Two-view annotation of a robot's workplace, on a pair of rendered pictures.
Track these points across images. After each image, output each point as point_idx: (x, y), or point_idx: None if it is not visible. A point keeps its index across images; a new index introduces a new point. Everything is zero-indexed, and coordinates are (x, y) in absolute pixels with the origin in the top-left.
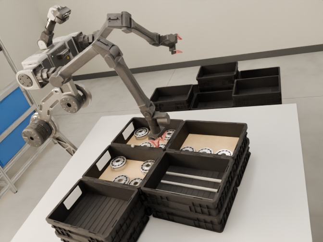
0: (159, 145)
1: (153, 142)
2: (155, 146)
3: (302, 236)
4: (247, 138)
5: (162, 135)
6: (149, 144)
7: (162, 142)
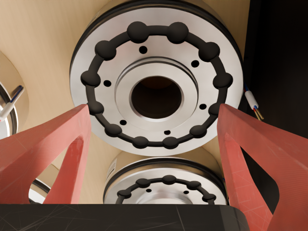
0: (125, 118)
1: (261, 221)
2: (141, 147)
3: None
4: None
5: (135, 211)
6: (126, 195)
7: (39, 124)
